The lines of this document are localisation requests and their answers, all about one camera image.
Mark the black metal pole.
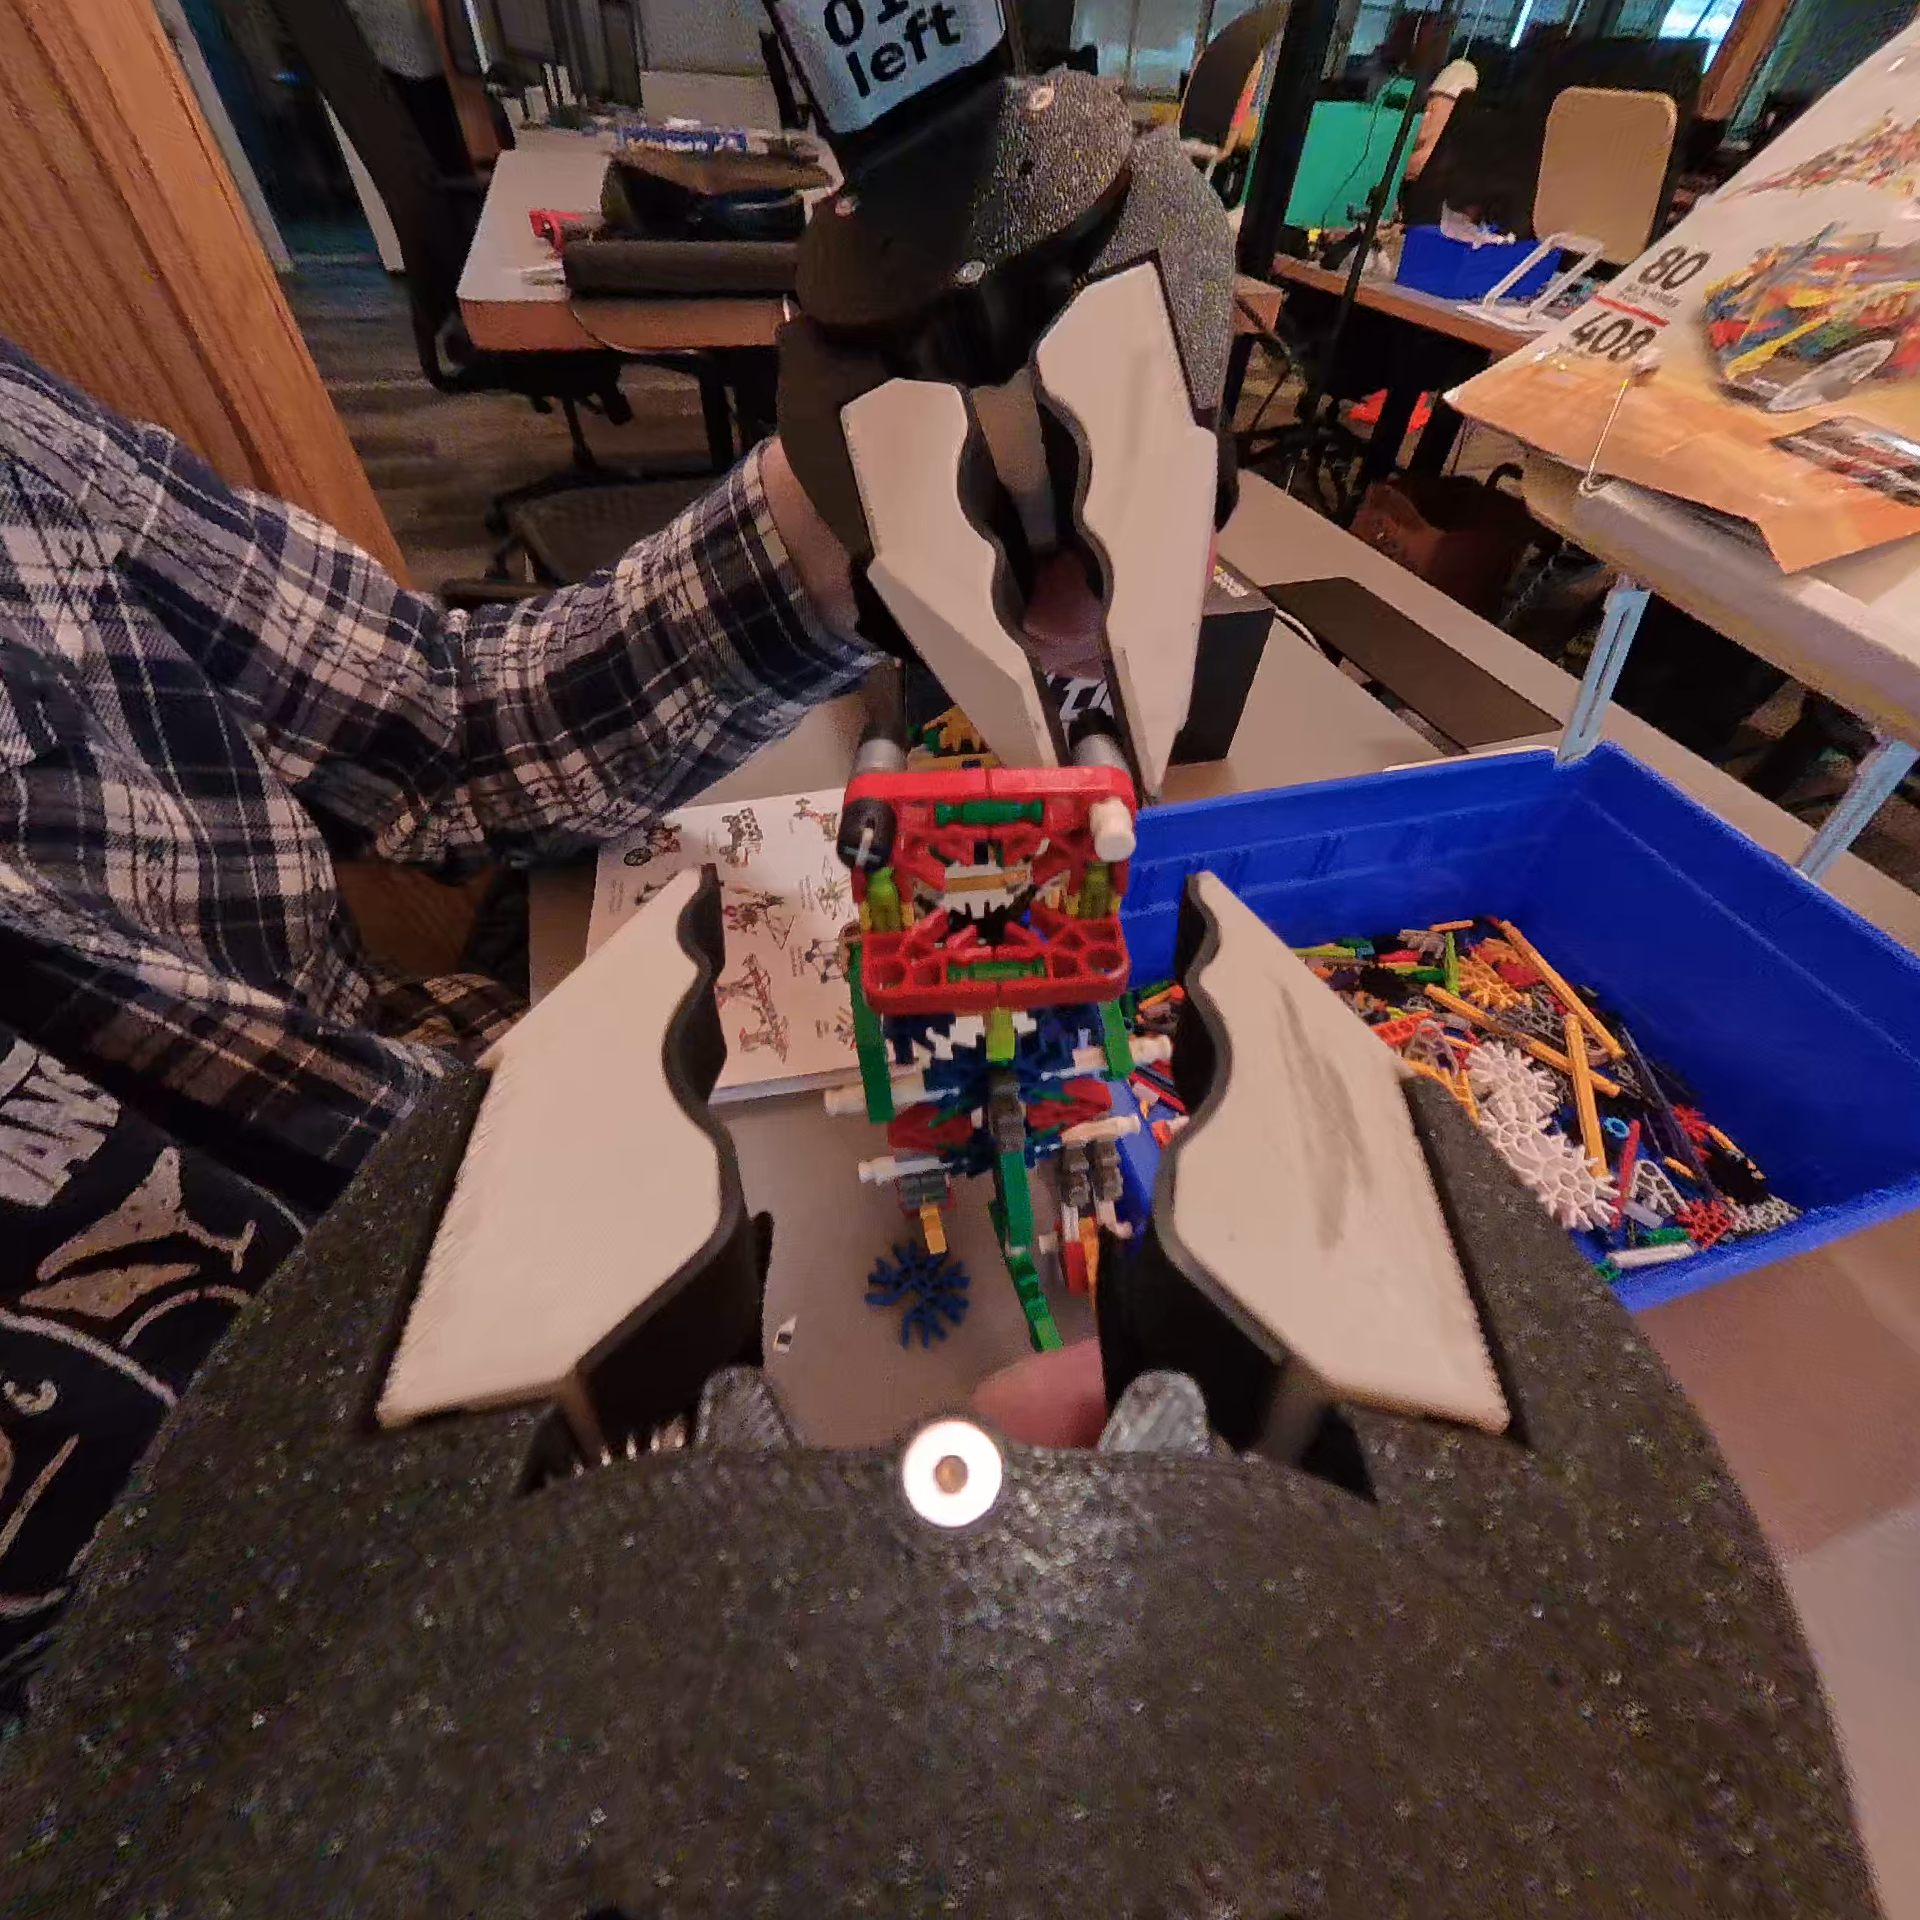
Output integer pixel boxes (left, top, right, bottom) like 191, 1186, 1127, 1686
1235, 0, 1335, 285

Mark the blue plastic bin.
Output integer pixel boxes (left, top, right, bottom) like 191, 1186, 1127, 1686
1109, 746, 1920, 1311

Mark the long wooden desk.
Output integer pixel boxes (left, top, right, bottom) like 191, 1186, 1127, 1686
455, 120, 806, 366

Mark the black flat pad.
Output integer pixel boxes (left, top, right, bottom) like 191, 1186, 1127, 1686
1259, 577, 1565, 757

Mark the toy set packaging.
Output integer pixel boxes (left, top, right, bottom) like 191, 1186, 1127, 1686
1451, 33, 1920, 572

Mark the printed toy model leaflet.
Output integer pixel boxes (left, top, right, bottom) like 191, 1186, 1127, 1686
584, 787, 874, 1103

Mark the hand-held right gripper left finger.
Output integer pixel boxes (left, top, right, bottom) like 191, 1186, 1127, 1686
374, 870, 772, 1463

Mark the wooden post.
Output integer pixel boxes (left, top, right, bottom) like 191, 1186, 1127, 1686
0, 0, 408, 572

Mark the pile of colourful toy pieces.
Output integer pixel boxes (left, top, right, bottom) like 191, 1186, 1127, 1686
1292, 915, 1801, 1264

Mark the person's left forearm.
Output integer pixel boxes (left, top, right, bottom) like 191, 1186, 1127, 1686
0, 343, 886, 899

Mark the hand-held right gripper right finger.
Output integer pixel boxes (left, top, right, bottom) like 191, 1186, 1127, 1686
1094, 870, 1511, 1463

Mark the beige chair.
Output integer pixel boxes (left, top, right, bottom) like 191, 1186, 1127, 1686
1530, 85, 1679, 273

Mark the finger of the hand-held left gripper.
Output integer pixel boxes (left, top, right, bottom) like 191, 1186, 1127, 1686
844, 381, 1072, 778
1032, 264, 1228, 802

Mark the person's left hand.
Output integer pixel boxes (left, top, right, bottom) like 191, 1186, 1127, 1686
1015, 572, 1119, 720

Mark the black office chair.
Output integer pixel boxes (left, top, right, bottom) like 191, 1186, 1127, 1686
271, 0, 648, 572

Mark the blue snowflake toy connector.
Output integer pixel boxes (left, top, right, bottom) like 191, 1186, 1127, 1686
863, 1234, 972, 1346

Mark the person's clothed body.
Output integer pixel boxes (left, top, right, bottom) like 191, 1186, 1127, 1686
0, 870, 526, 1741

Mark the small blue tray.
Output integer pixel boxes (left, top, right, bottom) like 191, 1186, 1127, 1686
1393, 227, 1548, 304

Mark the red rod toy assembly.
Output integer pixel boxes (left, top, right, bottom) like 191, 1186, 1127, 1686
822, 720, 1157, 1353

